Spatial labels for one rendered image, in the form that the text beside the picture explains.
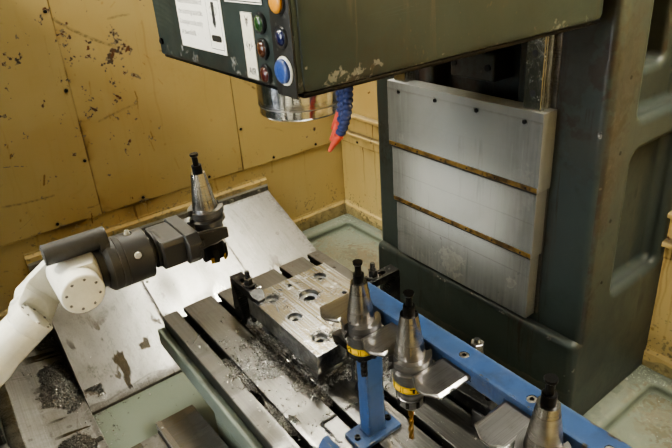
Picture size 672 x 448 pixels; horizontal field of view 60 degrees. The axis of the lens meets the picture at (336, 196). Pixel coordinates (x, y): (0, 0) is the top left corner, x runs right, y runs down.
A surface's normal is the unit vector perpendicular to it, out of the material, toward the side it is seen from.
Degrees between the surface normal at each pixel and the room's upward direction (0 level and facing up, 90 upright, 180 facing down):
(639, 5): 90
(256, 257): 24
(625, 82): 90
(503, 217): 89
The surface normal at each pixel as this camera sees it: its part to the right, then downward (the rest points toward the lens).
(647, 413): -0.07, -0.91
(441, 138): -0.80, 0.29
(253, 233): 0.18, -0.71
